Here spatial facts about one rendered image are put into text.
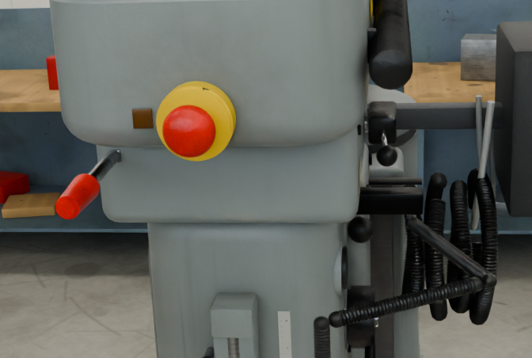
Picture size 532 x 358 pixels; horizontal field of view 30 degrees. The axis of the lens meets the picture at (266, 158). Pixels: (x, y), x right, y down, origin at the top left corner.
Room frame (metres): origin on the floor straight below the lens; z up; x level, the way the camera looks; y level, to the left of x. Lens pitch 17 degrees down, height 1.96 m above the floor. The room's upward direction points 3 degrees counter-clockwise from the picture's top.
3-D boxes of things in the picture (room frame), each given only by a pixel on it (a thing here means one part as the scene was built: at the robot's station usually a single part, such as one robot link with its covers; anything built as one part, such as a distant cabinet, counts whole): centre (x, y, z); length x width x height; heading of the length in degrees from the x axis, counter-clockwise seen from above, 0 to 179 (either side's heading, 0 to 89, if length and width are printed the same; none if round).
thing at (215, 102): (0.75, 0.05, 1.76); 0.06 x 0.02 x 0.06; 82
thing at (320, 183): (1.02, 0.02, 1.68); 0.34 x 0.24 x 0.10; 172
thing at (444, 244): (0.89, -0.17, 1.58); 0.17 x 0.01 x 0.01; 17
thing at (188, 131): (0.72, 0.06, 1.76); 0.04 x 0.03 x 0.04; 82
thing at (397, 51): (0.99, -0.13, 1.79); 0.45 x 0.04 x 0.04; 172
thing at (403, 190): (0.98, -0.12, 1.59); 0.08 x 0.02 x 0.04; 82
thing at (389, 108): (1.02, -0.12, 1.66); 0.12 x 0.04 x 0.04; 172
